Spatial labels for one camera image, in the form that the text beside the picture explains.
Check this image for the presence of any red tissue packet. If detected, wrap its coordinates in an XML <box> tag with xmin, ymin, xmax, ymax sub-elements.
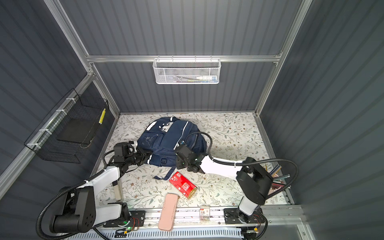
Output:
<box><xmin>169</xmin><ymin>172</ymin><xmax>198</xmax><ymax>199</ymax></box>

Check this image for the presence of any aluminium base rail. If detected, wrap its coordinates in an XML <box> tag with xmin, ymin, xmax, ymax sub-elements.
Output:
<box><xmin>59</xmin><ymin>204</ymin><xmax>307</xmax><ymax>233</ymax></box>

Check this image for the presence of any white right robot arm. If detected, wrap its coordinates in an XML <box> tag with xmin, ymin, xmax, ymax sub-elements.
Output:
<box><xmin>175</xmin><ymin>132</ymin><xmax>299</xmax><ymax>224</ymax></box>

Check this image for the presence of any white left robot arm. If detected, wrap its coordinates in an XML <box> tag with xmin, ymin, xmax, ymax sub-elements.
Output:
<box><xmin>36</xmin><ymin>148</ymin><xmax>152</xmax><ymax>240</ymax></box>

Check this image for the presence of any pink pencil case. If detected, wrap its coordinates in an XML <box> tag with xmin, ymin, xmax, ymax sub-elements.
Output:
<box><xmin>158</xmin><ymin>193</ymin><xmax>179</xmax><ymax>231</ymax></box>

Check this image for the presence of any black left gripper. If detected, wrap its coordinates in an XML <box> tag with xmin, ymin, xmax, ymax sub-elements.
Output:
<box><xmin>124</xmin><ymin>146</ymin><xmax>151</xmax><ymax>167</ymax></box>

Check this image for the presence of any pink pencil cup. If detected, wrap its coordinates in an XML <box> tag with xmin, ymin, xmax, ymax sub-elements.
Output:
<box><xmin>269</xmin><ymin>164</ymin><xmax>291</xmax><ymax>195</ymax></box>

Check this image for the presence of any small clear staples box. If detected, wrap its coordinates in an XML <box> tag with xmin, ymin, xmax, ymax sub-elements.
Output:
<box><xmin>200</xmin><ymin>206</ymin><xmax>211</xmax><ymax>222</ymax></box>

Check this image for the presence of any navy blue student backpack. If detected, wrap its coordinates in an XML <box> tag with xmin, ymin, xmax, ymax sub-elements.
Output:
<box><xmin>138</xmin><ymin>117</ymin><xmax>207</xmax><ymax>181</ymax></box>

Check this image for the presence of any black grey stapler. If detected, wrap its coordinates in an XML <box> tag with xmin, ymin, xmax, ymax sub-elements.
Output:
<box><xmin>112</xmin><ymin>179</ymin><xmax>124</xmax><ymax>202</ymax></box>

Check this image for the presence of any black wire mesh basket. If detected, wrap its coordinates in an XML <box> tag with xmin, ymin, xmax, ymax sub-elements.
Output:
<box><xmin>25</xmin><ymin>90</ymin><xmax>109</xmax><ymax>164</ymax></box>

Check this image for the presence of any white wire mesh basket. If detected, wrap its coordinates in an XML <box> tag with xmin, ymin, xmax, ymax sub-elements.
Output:
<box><xmin>153</xmin><ymin>58</ymin><xmax>222</xmax><ymax>85</ymax></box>

